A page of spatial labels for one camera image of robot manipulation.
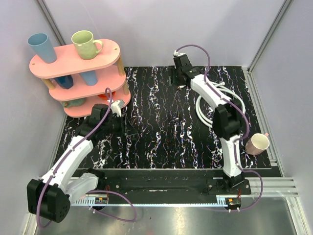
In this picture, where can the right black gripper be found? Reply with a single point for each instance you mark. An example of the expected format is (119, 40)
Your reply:
(174, 82)

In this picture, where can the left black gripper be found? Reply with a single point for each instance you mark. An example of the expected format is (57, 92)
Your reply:
(125, 125)

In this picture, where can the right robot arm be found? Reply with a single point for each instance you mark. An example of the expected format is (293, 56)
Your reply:
(227, 119)

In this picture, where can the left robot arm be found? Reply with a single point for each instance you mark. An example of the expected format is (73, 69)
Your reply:
(51, 196)

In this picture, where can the orange bowl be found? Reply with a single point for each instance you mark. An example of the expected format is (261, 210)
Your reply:
(103, 96)

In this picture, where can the black marbled mat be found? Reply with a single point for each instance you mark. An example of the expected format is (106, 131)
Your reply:
(170, 134)

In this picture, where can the teal mug bottom shelf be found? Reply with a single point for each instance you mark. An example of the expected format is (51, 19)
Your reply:
(73, 103)

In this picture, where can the light blue cup middle shelf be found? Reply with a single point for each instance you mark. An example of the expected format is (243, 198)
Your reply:
(89, 77)

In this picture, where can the pink three-tier shelf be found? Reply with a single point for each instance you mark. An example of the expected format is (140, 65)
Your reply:
(109, 71)

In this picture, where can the dark blue cup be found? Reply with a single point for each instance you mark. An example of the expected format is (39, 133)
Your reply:
(65, 82)

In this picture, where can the green mug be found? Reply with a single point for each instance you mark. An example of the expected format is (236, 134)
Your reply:
(85, 44)

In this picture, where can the pink beige cup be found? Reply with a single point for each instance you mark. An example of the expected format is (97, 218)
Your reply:
(257, 144)

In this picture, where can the light blue tall cup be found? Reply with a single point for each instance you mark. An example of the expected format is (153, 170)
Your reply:
(43, 47)

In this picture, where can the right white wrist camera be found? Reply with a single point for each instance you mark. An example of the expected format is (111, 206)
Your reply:
(177, 54)

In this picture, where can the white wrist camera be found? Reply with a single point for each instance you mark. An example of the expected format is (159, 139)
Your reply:
(116, 107)
(177, 54)

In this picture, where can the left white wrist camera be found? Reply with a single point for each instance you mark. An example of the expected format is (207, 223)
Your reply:
(116, 107)

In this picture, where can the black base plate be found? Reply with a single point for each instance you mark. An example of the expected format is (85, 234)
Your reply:
(150, 187)

